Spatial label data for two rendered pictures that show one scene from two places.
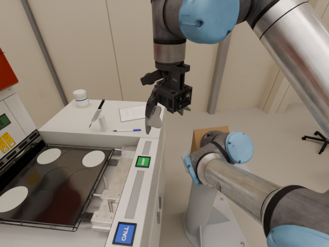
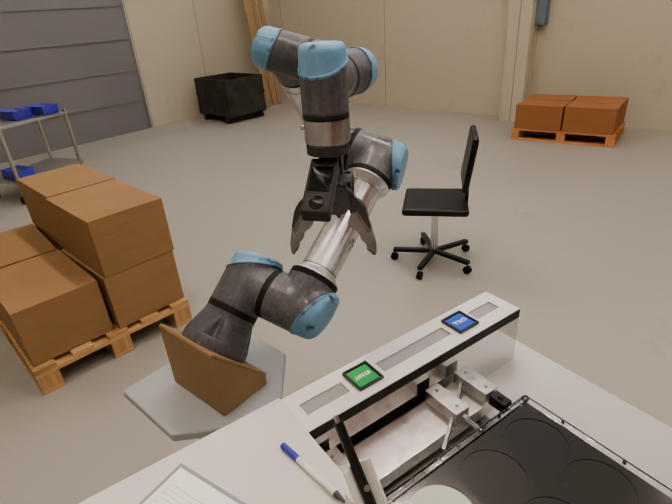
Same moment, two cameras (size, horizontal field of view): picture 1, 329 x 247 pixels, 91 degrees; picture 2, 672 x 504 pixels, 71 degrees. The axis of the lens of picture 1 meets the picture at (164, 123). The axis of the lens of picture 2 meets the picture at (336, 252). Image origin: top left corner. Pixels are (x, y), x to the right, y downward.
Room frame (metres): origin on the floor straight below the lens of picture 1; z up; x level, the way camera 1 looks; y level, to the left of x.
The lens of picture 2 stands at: (0.89, 0.60, 1.57)
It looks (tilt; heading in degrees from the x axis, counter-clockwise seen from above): 27 degrees down; 232
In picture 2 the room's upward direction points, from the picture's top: 4 degrees counter-clockwise
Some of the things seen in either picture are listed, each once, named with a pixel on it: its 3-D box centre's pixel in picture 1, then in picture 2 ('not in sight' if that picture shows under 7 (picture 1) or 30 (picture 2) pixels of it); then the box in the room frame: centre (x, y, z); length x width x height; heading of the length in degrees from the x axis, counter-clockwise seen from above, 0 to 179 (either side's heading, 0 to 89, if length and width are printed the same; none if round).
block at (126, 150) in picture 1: (129, 150); (341, 472); (0.58, 0.17, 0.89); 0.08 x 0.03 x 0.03; 85
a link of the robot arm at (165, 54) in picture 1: (170, 52); (325, 131); (0.41, -0.01, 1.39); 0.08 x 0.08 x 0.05
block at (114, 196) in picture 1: (112, 196); (446, 403); (0.34, 0.20, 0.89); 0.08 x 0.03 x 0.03; 85
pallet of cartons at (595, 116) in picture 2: not in sight; (569, 118); (-4.91, -2.07, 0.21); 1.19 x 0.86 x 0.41; 99
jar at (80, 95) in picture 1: (81, 98); not in sight; (0.90, 0.51, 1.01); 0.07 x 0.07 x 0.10
